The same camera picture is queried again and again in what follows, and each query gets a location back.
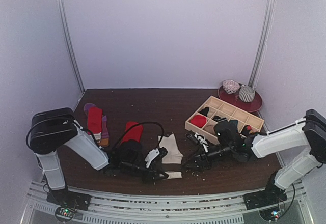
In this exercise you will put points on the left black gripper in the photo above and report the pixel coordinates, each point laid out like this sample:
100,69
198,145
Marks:
151,176

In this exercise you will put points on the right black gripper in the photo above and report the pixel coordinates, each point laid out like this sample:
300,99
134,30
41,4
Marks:
197,158

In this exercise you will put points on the cream sock with brown toe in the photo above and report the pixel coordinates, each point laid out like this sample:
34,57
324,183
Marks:
171,163

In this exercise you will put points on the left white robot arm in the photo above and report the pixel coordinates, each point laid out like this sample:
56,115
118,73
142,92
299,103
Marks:
55,128

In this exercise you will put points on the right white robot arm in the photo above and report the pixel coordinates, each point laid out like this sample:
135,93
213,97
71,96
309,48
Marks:
308,132

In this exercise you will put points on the black white striped sock roll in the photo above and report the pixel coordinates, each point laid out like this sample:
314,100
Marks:
219,119

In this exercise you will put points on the dark patterned sock roll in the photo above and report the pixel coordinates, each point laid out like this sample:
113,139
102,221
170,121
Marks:
247,130

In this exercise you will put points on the wooden compartment organiser box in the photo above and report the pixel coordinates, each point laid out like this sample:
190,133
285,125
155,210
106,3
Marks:
221,108

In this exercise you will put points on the rolled red sock in box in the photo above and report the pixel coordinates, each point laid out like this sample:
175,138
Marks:
198,120

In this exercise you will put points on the red sock near centre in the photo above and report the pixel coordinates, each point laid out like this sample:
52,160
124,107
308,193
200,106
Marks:
133,134

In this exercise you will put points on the black sock in box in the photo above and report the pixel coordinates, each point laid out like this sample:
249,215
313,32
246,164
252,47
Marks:
205,111

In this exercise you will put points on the purple orange striped sock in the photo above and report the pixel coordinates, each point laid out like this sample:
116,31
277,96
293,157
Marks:
104,140

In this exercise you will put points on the dark red round plate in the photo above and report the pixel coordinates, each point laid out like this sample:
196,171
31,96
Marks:
234,99

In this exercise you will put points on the patterned white bowl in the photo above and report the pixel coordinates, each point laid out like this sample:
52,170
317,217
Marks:
230,86

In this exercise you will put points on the red sock with striped cuff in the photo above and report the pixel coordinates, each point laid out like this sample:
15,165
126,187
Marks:
94,121

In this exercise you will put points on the striped grey cup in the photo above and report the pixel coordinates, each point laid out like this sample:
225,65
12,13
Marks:
246,94

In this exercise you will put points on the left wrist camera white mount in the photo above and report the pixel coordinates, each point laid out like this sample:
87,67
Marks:
154,153

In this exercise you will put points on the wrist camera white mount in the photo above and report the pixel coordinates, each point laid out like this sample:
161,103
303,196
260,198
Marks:
201,139
154,153

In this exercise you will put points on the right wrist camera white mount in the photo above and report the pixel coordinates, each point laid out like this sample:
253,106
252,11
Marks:
201,139

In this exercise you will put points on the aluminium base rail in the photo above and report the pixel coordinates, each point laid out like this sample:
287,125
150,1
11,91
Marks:
107,207

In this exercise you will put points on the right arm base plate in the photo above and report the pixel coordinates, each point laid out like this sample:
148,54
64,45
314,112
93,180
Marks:
263,198

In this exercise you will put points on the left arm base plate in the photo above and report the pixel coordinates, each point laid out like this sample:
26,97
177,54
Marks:
69,199

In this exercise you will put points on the right aluminium frame post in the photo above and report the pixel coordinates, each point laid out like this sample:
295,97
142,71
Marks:
262,45

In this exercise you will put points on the aluminium frame post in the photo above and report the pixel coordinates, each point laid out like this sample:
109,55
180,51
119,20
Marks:
262,45
69,45

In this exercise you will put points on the left aluminium frame post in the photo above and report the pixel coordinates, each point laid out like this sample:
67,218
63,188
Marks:
69,45

